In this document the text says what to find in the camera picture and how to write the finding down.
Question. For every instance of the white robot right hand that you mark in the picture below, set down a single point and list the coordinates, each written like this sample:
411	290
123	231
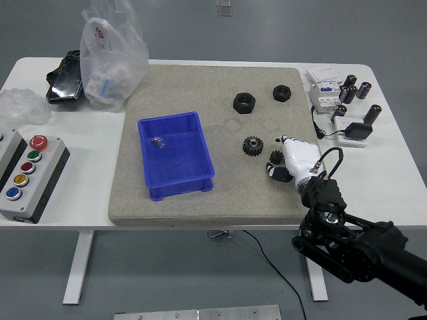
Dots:
302	156

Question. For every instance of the small black gear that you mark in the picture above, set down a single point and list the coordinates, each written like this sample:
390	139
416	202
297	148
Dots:
275	156

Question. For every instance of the large black gear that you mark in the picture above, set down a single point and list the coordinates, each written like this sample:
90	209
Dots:
253	146

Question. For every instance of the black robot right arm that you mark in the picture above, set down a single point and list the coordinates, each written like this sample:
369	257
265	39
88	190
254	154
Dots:
373	246

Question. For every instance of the small black hex nut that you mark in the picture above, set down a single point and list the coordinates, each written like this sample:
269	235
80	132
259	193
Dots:
282	93

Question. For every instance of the large black hex nut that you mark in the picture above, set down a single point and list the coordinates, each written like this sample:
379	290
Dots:
243	103

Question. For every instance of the blue plastic box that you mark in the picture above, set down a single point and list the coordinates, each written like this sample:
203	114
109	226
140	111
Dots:
173	153

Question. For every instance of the grey push-button control box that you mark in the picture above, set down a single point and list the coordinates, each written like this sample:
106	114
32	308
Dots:
33	180

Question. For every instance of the white power socket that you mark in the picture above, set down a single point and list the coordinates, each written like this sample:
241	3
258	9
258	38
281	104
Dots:
342	121

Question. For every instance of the black cylindrical capacitor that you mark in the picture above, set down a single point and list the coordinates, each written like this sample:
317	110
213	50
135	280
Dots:
351	81
351	95
363	90
372	114
342	93
339	112

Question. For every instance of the white circuit breaker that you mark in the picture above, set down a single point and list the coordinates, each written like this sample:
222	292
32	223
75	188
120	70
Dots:
322	98

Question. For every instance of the black power adapter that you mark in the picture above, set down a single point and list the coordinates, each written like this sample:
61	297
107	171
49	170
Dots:
358	131

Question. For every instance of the grey-brown mat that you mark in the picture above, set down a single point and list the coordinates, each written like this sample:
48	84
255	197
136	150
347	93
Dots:
213	186

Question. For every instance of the white table leg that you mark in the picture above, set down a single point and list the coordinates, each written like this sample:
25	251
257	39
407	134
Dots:
318	283
78	266

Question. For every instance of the small clear screw packet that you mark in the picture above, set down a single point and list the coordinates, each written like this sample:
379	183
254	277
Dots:
157	142

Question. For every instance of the small floor fixture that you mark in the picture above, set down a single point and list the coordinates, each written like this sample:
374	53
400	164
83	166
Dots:
223	3

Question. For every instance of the silver metal plate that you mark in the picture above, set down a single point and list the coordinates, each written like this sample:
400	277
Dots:
197	313

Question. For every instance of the clear plastic bag with parts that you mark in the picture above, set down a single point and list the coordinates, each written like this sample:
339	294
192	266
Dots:
110	70

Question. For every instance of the glossy black pouch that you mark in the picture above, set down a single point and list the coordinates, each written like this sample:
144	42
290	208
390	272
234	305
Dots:
65	81

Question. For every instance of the crumpled clear plastic wrap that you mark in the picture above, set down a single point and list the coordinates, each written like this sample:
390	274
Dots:
21	106

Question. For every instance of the white flat switch plate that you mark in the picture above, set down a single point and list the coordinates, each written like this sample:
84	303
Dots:
322	74

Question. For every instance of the metal bracket under table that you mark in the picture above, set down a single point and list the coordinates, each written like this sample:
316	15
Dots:
219	233

